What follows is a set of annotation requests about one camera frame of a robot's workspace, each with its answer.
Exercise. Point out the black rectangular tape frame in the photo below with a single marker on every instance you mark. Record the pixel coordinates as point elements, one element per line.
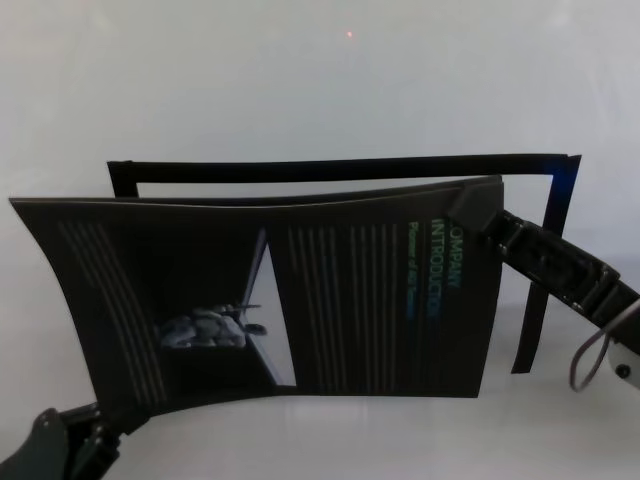
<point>350,169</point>

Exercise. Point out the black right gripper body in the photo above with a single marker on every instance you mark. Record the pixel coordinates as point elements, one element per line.
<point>565,270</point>

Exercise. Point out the black company introduction poster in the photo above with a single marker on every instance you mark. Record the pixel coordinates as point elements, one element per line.
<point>350,300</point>

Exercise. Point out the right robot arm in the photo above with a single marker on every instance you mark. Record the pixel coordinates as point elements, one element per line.
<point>627,360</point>

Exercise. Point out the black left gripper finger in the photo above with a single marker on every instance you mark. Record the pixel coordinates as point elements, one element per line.
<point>100,422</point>
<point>102,452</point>

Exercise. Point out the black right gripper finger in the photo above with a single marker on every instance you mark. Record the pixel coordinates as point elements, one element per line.
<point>477,207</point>

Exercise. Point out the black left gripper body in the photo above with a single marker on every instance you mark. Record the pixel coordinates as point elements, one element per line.
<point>45,450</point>

